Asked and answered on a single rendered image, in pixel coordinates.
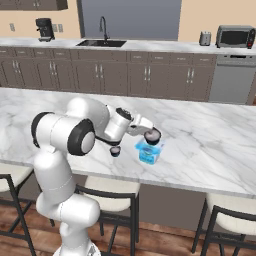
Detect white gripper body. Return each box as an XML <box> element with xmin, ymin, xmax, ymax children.
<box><xmin>131</xmin><ymin>114</ymin><xmax>156</xmax><ymax>136</ymax></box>

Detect small dark yogurt cup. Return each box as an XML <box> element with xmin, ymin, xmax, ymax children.
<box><xmin>143</xmin><ymin>129</ymin><xmax>162</xmax><ymax>146</ymax></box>
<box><xmin>110</xmin><ymin>145</ymin><xmax>122</xmax><ymax>158</ymax></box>

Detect blue yogurt container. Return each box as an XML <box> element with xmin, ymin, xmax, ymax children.
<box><xmin>134</xmin><ymin>139</ymin><xmax>165</xmax><ymax>166</ymax></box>

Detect brown base cupboard run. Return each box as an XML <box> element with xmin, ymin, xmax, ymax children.
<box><xmin>0</xmin><ymin>46</ymin><xmax>218</xmax><ymax>103</ymax></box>

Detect black stool with cream seat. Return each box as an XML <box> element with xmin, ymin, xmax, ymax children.
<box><xmin>191</xmin><ymin>192</ymin><xmax>256</xmax><ymax>256</ymax></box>
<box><xmin>74</xmin><ymin>175</ymin><xmax>141</xmax><ymax>256</ymax></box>
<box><xmin>0</xmin><ymin>162</ymin><xmax>37</xmax><ymax>256</ymax></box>

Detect black sink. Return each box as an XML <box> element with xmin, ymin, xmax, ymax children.
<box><xmin>76</xmin><ymin>39</ymin><xmax>128</xmax><ymax>48</ymax></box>

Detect grey dishwasher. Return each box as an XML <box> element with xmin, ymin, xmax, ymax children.
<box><xmin>208</xmin><ymin>54</ymin><xmax>256</xmax><ymax>106</ymax></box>

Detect black tap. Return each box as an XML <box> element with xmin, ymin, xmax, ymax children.
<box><xmin>99</xmin><ymin>15</ymin><xmax>111</xmax><ymax>42</ymax></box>

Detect silver toaster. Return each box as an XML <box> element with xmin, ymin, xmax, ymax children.
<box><xmin>198</xmin><ymin>31</ymin><xmax>212</xmax><ymax>47</ymax></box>

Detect grey window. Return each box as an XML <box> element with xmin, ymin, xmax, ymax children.
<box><xmin>76</xmin><ymin>0</ymin><xmax>183</xmax><ymax>43</ymax></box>

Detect silver toaster oven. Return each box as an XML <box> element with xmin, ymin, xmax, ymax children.
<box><xmin>215</xmin><ymin>25</ymin><xmax>256</xmax><ymax>50</ymax></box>

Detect black coffee machine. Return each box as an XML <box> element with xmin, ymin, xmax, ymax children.
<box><xmin>35</xmin><ymin>17</ymin><xmax>56</xmax><ymax>43</ymax></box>

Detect brown wall cupboards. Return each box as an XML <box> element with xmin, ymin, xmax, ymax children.
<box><xmin>0</xmin><ymin>0</ymin><xmax>69</xmax><ymax>11</ymax></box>

